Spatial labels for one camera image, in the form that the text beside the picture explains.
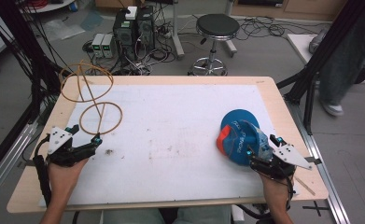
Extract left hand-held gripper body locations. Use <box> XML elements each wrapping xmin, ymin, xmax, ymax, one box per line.
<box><xmin>45</xmin><ymin>126</ymin><xmax>96</xmax><ymax>167</ymax></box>

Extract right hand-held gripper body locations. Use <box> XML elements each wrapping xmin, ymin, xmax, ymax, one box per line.
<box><xmin>249</xmin><ymin>143</ymin><xmax>314</xmax><ymax>181</ymax></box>

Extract blue and orange cap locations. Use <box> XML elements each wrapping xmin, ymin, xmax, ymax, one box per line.
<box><xmin>216</xmin><ymin>108</ymin><xmax>274</xmax><ymax>167</ymax></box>

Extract person's right hand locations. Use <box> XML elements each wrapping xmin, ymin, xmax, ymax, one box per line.
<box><xmin>259</xmin><ymin>172</ymin><xmax>295</xmax><ymax>210</ymax></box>

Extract person's left hand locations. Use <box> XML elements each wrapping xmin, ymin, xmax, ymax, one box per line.
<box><xmin>47</xmin><ymin>157</ymin><xmax>90</xmax><ymax>203</ymax></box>

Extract thin wooden stick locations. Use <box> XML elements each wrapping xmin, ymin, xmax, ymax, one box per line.
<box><xmin>294</xmin><ymin>175</ymin><xmax>316</xmax><ymax>197</ymax></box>

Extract white table mat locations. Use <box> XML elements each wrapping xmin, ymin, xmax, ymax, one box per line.
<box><xmin>38</xmin><ymin>83</ymin><xmax>300</xmax><ymax>208</ymax></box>

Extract person's legs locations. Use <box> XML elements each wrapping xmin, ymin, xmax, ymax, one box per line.
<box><xmin>101</xmin><ymin>204</ymin><xmax>233</xmax><ymax>224</ymax></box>

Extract grey bench power supply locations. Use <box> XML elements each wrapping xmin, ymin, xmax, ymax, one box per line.
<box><xmin>101</xmin><ymin>34</ymin><xmax>115</xmax><ymax>60</ymax></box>
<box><xmin>91</xmin><ymin>33</ymin><xmax>105</xmax><ymax>59</ymax></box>

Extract white floor platform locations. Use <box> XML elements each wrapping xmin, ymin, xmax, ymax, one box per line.
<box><xmin>287</xmin><ymin>33</ymin><xmax>365</xmax><ymax>85</ymax></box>

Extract clear plastic sheet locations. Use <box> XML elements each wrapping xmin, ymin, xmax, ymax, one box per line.
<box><xmin>41</xmin><ymin>18</ymin><xmax>87</xmax><ymax>42</ymax></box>

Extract black computer tower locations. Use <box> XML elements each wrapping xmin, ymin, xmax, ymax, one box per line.
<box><xmin>135</xmin><ymin>5</ymin><xmax>156</xmax><ymax>51</ymax></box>
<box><xmin>112</xmin><ymin>8</ymin><xmax>138</xmax><ymax>61</ymax></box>

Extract black round stool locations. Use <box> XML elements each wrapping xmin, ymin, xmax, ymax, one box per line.
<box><xmin>187</xmin><ymin>13</ymin><xmax>241</xmax><ymax>77</ymax></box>

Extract white box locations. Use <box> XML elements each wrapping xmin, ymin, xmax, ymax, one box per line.
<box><xmin>124</xmin><ymin>6</ymin><xmax>138</xmax><ymax>21</ymax></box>

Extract grey desk leg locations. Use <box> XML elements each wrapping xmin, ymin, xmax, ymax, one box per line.
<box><xmin>170</xmin><ymin>0</ymin><xmax>186</xmax><ymax>61</ymax></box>

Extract wooden ring hat stand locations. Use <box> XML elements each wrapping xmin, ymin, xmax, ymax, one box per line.
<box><xmin>59</xmin><ymin>60</ymin><xmax>124</xmax><ymax>136</ymax></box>

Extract aluminium rail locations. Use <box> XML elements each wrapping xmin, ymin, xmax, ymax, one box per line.
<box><xmin>285</xmin><ymin>98</ymin><xmax>352</xmax><ymax>224</ymax></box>
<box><xmin>0</xmin><ymin>119</ymin><xmax>40</xmax><ymax>208</ymax></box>

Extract black sleeved gripper cable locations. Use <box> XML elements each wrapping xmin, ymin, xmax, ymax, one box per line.
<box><xmin>33</xmin><ymin>133</ymin><xmax>53</xmax><ymax>209</ymax></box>

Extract black metal frame stand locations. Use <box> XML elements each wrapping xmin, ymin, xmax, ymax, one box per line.
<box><xmin>275</xmin><ymin>0</ymin><xmax>365</xmax><ymax>136</ymax></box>
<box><xmin>0</xmin><ymin>0</ymin><xmax>66</xmax><ymax>185</ymax></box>

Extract black floor cables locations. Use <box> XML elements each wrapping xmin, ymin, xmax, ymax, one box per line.
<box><xmin>235</xmin><ymin>15</ymin><xmax>324</xmax><ymax>42</ymax></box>

